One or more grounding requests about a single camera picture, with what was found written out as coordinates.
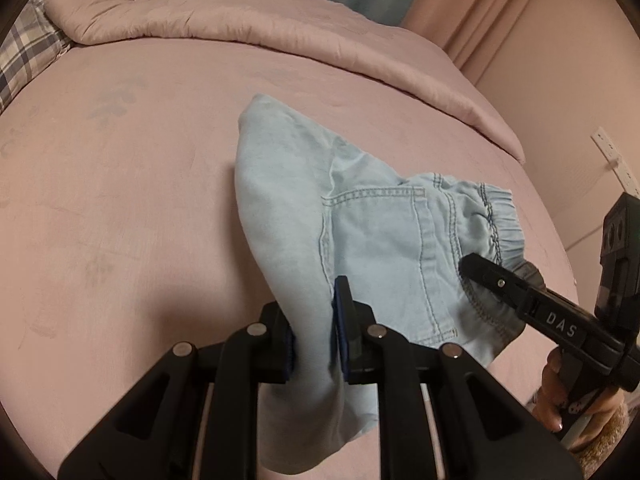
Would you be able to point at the plaid pillow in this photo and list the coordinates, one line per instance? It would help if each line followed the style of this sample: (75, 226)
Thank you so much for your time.
(32, 44)

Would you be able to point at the pink bed sheet mattress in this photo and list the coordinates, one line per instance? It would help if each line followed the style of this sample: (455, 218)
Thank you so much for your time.
(119, 234)

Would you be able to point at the white wall power strip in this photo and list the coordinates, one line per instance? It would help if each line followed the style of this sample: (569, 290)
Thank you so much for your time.
(616, 162)

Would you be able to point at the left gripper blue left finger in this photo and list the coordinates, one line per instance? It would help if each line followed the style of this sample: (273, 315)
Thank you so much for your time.
(193, 414)

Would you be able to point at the light blue strawberry pants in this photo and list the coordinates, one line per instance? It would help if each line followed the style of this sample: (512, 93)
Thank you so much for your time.
(314, 207)

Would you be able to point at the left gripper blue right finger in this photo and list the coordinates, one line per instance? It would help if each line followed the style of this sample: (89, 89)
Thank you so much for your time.
(440, 413)

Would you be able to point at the person right hand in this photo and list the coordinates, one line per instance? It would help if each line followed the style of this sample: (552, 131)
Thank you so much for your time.
(552, 397)

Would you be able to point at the pink folded quilt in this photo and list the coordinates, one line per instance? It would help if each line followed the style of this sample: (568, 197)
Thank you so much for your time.
(322, 30)

